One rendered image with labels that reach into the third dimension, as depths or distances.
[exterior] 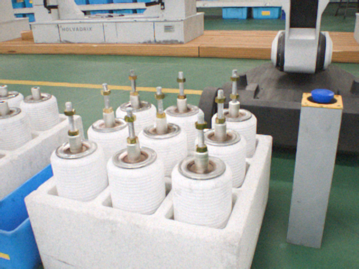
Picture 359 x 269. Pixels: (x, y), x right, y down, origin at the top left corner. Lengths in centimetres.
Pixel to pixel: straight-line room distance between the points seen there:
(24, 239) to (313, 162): 57
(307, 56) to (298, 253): 68
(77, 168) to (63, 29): 267
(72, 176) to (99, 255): 15
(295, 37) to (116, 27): 197
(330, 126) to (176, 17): 224
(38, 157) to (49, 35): 249
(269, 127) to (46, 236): 68
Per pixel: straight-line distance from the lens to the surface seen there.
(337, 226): 88
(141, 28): 285
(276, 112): 105
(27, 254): 77
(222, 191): 53
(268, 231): 83
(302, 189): 72
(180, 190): 53
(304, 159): 69
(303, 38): 120
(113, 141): 70
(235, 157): 63
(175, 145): 66
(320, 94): 66
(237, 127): 72
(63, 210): 63
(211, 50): 260
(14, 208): 85
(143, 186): 57
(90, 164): 62
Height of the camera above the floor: 52
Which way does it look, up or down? 24 degrees down
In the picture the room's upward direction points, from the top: 3 degrees counter-clockwise
